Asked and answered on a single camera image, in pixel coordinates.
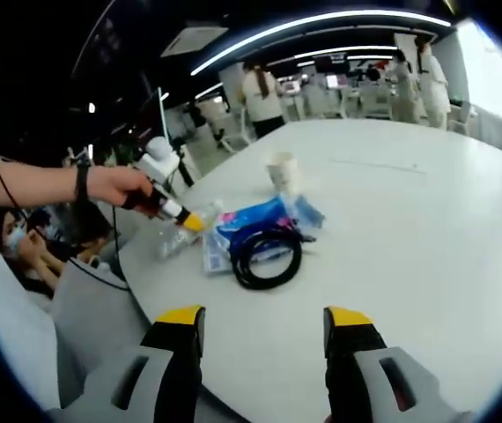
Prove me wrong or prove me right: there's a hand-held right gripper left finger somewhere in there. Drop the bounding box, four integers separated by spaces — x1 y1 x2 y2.
55 304 207 423

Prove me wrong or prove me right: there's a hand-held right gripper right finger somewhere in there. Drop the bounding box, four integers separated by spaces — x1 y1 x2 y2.
323 305 475 423

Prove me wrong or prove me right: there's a clear plastic bottle red label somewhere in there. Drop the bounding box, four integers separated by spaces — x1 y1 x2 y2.
157 198 226 262

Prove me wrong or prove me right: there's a wet wipes pack blue lid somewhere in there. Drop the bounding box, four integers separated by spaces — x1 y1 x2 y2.
203 192 328 278

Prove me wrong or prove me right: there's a white paper cup green print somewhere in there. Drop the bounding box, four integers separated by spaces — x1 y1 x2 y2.
265 151 299 196

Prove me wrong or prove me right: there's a person's left hand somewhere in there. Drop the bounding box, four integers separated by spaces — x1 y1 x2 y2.
87 166 154 208

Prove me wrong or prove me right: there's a tilted board on black stand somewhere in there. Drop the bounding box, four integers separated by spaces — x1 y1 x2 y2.
169 143 196 186

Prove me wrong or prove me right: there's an upright light bar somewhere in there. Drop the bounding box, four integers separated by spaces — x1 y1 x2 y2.
157 86 171 142

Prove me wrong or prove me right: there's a black wristband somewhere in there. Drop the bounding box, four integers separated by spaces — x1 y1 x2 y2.
73 162 91 202

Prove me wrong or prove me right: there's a white chair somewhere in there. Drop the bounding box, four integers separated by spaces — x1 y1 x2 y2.
222 108 253 154
447 100 477 136

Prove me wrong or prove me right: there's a white table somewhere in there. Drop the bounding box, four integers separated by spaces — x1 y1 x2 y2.
117 117 502 423

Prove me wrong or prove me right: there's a ceiling air vent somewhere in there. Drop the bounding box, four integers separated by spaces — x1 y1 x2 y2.
160 26 230 58

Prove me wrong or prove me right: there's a short ceiling light strip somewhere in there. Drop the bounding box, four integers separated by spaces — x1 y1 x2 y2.
293 45 398 61

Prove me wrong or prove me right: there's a long curved ceiling light strip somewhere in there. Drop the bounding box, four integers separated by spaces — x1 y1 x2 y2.
190 9 453 76

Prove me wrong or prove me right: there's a bright window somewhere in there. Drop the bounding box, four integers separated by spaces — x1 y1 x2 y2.
455 19 502 122

